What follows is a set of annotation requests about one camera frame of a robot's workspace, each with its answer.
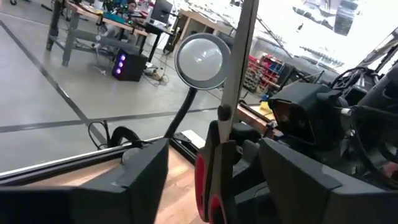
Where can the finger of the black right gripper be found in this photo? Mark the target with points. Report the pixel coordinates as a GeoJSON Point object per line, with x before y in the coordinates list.
{"type": "Point", "coordinates": [317, 105]}
{"type": "Point", "coordinates": [248, 161]}

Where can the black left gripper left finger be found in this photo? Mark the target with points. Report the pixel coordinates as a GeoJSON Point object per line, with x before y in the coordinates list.
{"type": "Point", "coordinates": [93, 205]}

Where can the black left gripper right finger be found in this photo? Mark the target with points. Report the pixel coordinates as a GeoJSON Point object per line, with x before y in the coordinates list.
{"type": "Point", "coordinates": [311, 205]}

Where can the red parts bin shelf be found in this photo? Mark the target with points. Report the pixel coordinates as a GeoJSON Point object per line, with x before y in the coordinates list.
{"type": "Point", "coordinates": [264, 67]}

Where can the black gooseneck desk lamp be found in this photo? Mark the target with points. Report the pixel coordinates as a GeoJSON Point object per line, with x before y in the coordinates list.
{"type": "Point", "coordinates": [202, 60]}

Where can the black computer tower, lit fans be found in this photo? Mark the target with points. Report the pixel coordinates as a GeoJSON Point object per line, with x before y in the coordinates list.
{"type": "Point", "coordinates": [133, 67]}

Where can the wooden shelf unit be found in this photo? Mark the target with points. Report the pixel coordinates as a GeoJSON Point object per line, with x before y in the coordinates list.
{"type": "Point", "coordinates": [192, 25]}

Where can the background workbench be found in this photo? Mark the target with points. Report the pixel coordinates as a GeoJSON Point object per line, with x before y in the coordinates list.
{"type": "Point", "coordinates": [70, 40]}

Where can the black computer monitor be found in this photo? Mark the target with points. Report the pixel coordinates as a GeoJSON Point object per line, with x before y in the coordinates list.
{"type": "Point", "coordinates": [161, 11]}

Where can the person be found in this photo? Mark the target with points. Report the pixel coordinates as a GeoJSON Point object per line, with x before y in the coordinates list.
{"type": "Point", "coordinates": [119, 31]}

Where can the black aluminium table frame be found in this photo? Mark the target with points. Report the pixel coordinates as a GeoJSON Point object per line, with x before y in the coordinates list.
{"type": "Point", "coordinates": [62, 169]}

